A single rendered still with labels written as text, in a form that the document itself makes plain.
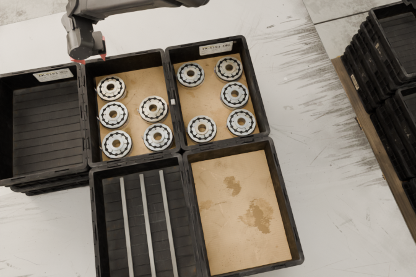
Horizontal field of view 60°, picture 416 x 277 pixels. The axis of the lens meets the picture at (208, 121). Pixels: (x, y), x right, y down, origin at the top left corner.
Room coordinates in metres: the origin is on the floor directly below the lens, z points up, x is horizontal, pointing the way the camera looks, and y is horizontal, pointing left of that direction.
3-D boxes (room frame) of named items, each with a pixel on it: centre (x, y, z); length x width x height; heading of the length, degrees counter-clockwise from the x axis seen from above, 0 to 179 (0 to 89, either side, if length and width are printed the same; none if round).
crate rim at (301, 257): (0.16, -0.10, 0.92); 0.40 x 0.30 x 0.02; 10
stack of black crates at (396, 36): (1.00, -0.99, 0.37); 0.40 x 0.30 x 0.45; 15
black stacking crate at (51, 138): (0.45, 0.56, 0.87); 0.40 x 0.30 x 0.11; 10
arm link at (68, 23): (0.60, 0.36, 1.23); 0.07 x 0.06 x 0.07; 17
